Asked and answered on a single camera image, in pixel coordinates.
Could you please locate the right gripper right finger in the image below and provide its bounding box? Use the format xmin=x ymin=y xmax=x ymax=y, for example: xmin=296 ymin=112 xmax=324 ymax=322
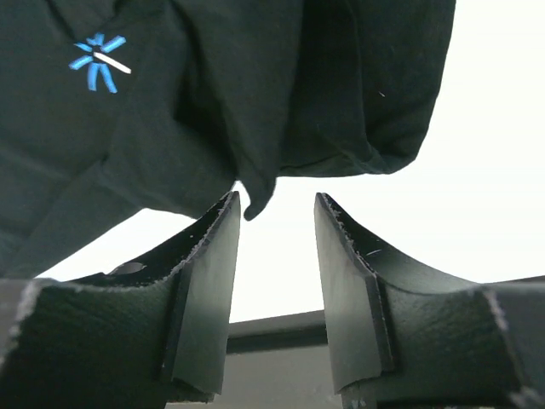
xmin=314 ymin=193 xmax=544 ymax=408

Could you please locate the black t shirt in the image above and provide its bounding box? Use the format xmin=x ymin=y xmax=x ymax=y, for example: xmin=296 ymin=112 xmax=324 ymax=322
xmin=1 ymin=1 xmax=456 ymax=279

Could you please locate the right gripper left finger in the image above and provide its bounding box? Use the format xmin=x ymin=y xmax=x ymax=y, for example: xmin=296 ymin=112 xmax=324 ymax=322
xmin=1 ymin=192 xmax=241 ymax=408

